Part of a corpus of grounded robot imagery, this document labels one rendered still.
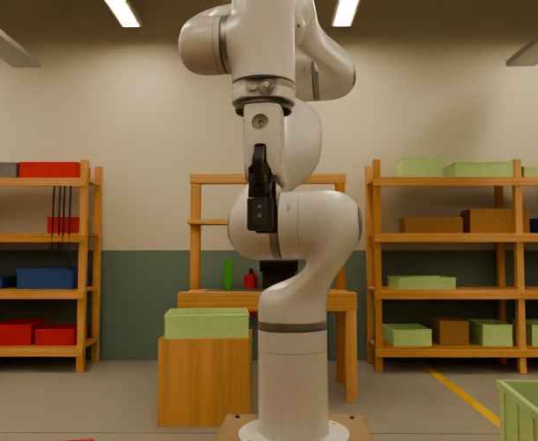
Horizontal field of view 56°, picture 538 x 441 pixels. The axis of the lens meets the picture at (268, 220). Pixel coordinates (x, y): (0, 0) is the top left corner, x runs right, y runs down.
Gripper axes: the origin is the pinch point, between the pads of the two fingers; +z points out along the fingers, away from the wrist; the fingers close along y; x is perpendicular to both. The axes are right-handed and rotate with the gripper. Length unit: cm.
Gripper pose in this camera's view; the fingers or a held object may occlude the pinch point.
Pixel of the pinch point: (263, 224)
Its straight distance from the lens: 66.9
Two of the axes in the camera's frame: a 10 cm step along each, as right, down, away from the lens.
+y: 0.8, 0.6, 10.0
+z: 0.0, 10.0, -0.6
